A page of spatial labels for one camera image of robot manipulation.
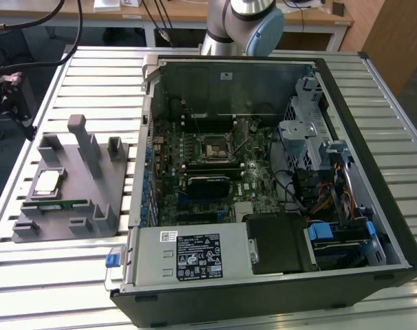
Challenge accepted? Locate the silver CPU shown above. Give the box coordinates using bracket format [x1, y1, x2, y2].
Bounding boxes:
[34, 170, 63, 195]

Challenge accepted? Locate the CPU socket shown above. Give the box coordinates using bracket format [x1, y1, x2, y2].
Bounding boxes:
[197, 132, 237, 164]

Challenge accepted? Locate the grey parts rack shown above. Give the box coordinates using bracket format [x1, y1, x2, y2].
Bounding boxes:
[11, 114, 131, 243]

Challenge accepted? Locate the green RAM stick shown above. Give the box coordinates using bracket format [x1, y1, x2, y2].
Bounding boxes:
[21, 200, 75, 210]

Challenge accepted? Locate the wooden desk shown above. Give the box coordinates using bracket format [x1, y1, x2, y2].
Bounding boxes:
[0, 0, 354, 52]

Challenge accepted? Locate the plain white box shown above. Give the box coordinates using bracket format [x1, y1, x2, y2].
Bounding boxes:
[94, 0, 122, 12]

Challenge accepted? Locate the blue power supply latch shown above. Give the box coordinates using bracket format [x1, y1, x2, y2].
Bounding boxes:
[105, 252, 122, 269]

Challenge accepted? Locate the black graphics card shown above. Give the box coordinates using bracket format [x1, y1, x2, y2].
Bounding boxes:
[186, 174, 233, 202]

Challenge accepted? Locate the silver power supply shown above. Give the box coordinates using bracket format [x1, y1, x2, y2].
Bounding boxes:
[120, 225, 261, 286]

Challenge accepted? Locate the metal socket cover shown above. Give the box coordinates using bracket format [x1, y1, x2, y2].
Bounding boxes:
[228, 118, 251, 156]

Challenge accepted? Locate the green motherboard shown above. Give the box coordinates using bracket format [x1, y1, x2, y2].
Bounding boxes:
[152, 115, 281, 228]

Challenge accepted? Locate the small silver heatsink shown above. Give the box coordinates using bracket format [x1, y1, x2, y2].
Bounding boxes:
[233, 201, 255, 216]

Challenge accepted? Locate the silver drive cage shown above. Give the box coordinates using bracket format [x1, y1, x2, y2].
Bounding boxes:
[275, 77, 333, 173]

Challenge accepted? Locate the black PC case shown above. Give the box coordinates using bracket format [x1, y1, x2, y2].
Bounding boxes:
[105, 51, 417, 329]

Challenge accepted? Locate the blue disk carrier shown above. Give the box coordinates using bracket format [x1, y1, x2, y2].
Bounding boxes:
[306, 221, 376, 269]

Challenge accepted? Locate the brown wooden cabinet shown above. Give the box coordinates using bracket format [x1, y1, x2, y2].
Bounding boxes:
[339, 0, 417, 99]

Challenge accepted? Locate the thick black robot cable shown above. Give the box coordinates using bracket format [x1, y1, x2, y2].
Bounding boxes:
[0, 0, 84, 69]

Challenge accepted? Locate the orange power wire bundle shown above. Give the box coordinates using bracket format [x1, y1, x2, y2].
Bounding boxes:
[311, 164, 354, 221]

